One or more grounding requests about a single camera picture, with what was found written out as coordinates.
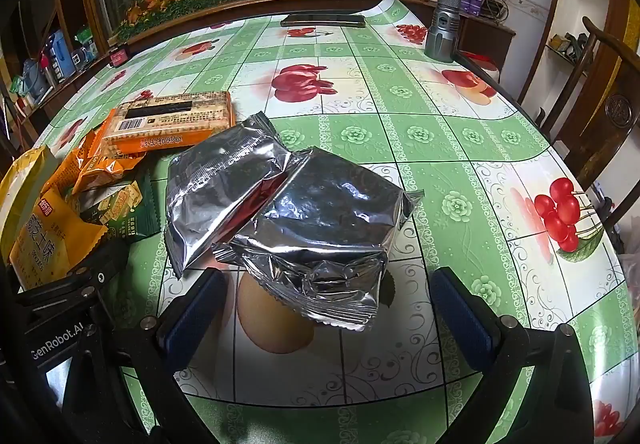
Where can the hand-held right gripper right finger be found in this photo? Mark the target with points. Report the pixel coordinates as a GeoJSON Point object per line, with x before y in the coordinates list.
{"type": "Point", "coordinates": [462, 319]}

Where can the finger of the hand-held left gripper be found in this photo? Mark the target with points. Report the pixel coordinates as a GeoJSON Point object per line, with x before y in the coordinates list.
{"type": "Point", "coordinates": [75, 299]}
{"type": "Point", "coordinates": [95, 264]}

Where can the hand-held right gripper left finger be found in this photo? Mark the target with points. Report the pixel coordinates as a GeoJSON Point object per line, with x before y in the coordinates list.
{"type": "Point", "coordinates": [192, 314]}

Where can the large yellow snack bag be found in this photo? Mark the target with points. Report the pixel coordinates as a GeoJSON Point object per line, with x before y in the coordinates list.
{"type": "Point", "coordinates": [40, 244]}

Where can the small silver foil snack packet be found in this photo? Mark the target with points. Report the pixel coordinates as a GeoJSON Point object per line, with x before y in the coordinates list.
{"type": "Point", "coordinates": [215, 184]}

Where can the large silver foil snack packet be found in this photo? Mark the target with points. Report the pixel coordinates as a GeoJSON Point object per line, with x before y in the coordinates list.
{"type": "Point", "coordinates": [325, 224]}

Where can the dark green snack packet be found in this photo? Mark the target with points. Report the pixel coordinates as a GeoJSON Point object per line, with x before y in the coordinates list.
{"type": "Point", "coordinates": [142, 224]}

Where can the orange snack packet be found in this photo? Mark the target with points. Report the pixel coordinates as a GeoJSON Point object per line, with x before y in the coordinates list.
{"type": "Point", "coordinates": [107, 171]}
{"type": "Point", "coordinates": [65, 169]}

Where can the orange cracker pack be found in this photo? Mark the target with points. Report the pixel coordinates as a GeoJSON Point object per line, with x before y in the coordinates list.
{"type": "Point", "coordinates": [170, 124]}

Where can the grey bag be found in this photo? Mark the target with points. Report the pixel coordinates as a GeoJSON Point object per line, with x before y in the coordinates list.
{"type": "Point", "coordinates": [32, 79]}

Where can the small red box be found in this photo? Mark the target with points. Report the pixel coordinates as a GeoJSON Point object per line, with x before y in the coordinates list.
{"type": "Point", "coordinates": [121, 55]}

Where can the green fruit-print tablecloth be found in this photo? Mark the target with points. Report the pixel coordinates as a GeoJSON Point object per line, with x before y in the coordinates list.
{"type": "Point", "coordinates": [380, 124]}

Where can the small green box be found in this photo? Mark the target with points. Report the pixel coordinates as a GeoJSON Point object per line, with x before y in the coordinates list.
{"type": "Point", "coordinates": [86, 36]}

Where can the wooden chair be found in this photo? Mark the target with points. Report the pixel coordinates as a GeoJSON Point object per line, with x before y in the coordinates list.
{"type": "Point", "coordinates": [620, 114]}

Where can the silver metal flashlight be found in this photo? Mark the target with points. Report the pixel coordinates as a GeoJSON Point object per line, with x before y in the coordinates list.
{"type": "Point", "coordinates": [445, 24]}

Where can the wooden side shelf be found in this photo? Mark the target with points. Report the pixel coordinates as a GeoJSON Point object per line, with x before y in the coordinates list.
{"type": "Point", "coordinates": [492, 24]}

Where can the black phone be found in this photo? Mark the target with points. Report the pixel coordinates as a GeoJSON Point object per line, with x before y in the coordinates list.
{"type": "Point", "coordinates": [322, 20]}

